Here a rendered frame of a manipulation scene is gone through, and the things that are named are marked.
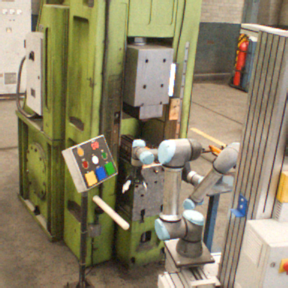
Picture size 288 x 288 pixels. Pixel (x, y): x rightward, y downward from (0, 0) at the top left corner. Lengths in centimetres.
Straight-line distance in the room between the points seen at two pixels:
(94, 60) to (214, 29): 819
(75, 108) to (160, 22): 91
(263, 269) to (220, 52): 959
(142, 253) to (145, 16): 185
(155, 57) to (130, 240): 143
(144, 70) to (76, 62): 57
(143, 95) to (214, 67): 825
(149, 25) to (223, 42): 819
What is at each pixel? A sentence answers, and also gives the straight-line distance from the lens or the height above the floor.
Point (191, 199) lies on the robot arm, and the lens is 266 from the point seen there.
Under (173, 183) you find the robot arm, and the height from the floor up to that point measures 125.
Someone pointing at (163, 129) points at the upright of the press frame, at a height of 110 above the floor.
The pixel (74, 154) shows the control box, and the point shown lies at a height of 116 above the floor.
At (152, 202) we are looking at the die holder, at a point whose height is 59.
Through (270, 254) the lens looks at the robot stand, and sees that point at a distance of 183.
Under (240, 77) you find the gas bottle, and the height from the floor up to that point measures 29.
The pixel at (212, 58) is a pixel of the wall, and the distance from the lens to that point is 1106.
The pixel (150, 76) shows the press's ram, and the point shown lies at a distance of 298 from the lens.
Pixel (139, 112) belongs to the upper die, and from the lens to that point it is 301.
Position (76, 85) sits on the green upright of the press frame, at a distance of 328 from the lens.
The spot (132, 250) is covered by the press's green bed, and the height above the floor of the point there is 20.
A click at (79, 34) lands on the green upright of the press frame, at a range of 321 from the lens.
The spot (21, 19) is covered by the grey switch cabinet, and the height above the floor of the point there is 143.
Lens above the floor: 217
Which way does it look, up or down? 20 degrees down
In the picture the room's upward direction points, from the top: 5 degrees clockwise
